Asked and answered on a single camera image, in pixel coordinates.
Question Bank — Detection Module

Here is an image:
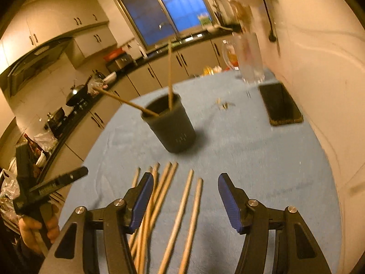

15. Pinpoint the wooden chopstick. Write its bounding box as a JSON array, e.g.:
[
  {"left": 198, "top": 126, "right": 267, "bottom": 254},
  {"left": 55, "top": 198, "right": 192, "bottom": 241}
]
[
  {"left": 178, "top": 177, "right": 203, "bottom": 274},
  {"left": 93, "top": 87, "right": 159, "bottom": 117},
  {"left": 158, "top": 169, "right": 194, "bottom": 274},
  {"left": 168, "top": 40, "right": 173, "bottom": 111}
]

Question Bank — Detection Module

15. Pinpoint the kitchen window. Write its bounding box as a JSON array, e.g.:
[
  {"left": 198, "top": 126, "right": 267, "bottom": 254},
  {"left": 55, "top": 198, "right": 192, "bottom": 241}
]
[{"left": 117, "top": 0, "right": 214, "bottom": 50}]

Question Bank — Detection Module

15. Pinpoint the person's left hand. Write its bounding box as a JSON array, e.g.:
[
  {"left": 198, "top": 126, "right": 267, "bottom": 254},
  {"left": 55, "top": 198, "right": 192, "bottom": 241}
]
[{"left": 18, "top": 204, "right": 60, "bottom": 255}]

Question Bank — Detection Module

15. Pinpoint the blue table cloth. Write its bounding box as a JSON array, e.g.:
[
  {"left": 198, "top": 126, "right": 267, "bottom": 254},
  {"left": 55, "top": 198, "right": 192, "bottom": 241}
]
[{"left": 59, "top": 72, "right": 342, "bottom": 273}]

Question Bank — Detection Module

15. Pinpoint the dark grey utensil cup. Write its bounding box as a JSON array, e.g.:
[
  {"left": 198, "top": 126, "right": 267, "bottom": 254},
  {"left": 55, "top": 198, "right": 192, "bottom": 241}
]
[{"left": 141, "top": 93, "right": 196, "bottom": 153}]

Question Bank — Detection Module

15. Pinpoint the small steel pot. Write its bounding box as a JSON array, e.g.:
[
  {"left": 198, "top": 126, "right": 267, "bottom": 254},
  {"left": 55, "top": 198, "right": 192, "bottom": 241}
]
[{"left": 43, "top": 107, "right": 65, "bottom": 132}]

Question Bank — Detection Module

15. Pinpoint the black smartphone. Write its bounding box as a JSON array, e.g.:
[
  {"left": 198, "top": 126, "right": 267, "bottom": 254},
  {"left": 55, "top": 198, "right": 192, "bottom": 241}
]
[{"left": 258, "top": 82, "right": 304, "bottom": 127}]

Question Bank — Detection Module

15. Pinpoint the black wok with lid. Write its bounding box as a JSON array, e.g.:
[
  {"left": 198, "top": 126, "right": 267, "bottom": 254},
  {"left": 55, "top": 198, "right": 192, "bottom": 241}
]
[{"left": 65, "top": 76, "right": 92, "bottom": 107}]

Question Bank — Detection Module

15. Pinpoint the white bowl on counter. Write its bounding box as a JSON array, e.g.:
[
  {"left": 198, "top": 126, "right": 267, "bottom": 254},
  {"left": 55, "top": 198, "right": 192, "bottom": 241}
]
[{"left": 103, "top": 72, "right": 117, "bottom": 85}]

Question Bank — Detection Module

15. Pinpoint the range hood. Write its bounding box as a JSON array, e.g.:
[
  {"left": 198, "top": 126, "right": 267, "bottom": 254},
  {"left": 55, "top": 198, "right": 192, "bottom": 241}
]
[{"left": 7, "top": 37, "right": 73, "bottom": 97}]

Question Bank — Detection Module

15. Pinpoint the steel toaster box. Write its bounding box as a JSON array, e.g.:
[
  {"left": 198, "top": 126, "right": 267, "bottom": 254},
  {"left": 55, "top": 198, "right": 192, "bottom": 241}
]
[{"left": 106, "top": 53, "right": 134, "bottom": 73}]

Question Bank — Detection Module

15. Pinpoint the clear glass mug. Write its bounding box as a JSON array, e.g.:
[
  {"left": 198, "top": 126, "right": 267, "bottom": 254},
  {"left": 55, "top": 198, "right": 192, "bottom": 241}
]
[{"left": 222, "top": 32, "right": 265, "bottom": 84}]

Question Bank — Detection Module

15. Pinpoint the sink faucet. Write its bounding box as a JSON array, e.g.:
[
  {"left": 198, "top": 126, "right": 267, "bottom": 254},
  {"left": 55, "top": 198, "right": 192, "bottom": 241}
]
[{"left": 158, "top": 22, "right": 179, "bottom": 40}]

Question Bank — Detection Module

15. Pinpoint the green dish soap bottle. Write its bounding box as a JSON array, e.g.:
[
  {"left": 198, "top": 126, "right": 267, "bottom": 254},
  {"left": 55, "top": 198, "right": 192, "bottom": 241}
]
[{"left": 197, "top": 12, "right": 213, "bottom": 29}]

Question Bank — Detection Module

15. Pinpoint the black power cable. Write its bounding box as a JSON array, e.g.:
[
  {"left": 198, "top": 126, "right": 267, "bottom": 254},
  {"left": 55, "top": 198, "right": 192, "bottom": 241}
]
[{"left": 252, "top": 0, "right": 277, "bottom": 42}]

